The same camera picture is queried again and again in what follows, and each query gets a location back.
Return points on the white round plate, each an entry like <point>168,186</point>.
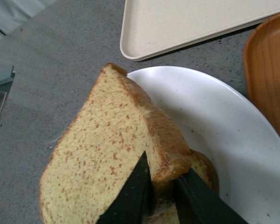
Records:
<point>221,123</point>

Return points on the beige rabbit tray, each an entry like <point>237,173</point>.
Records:
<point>154,27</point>

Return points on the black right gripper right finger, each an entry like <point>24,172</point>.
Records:
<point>197,203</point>

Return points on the brown wooden tray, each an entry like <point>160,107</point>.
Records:
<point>261,57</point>

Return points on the bread slice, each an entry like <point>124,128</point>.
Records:
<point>98,151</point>
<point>200,170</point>

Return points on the grey curtain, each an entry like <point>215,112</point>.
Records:
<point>14,13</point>

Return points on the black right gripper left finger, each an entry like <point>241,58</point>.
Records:
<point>133,203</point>

